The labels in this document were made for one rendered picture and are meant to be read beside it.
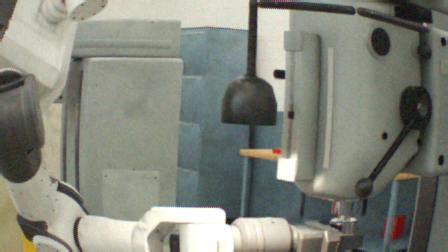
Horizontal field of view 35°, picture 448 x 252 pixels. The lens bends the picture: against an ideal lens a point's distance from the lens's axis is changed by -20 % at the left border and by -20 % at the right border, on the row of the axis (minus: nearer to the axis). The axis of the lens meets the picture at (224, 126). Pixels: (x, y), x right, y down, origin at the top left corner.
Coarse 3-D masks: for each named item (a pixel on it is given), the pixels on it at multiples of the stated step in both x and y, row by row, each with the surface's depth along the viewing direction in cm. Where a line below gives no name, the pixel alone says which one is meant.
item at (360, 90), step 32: (320, 0) 118; (352, 0) 114; (384, 0) 117; (320, 32) 118; (352, 32) 114; (384, 32) 115; (416, 32) 120; (320, 64) 119; (352, 64) 114; (384, 64) 116; (416, 64) 120; (320, 96) 119; (352, 96) 115; (384, 96) 116; (320, 128) 119; (352, 128) 115; (384, 128) 116; (320, 160) 118; (352, 160) 115; (320, 192) 120; (352, 192) 118
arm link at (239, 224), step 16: (192, 224) 117; (208, 224) 117; (240, 224) 119; (256, 224) 119; (176, 240) 122; (192, 240) 116; (208, 240) 116; (224, 240) 117; (240, 240) 118; (256, 240) 117
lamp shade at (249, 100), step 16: (240, 80) 110; (256, 80) 110; (224, 96) 111; (240, 96) 109; (256, 96) 109; (272, 96) 110; (224, 112) 110; (240, 112) 109; (256, 112) 109; (272, 112) 110
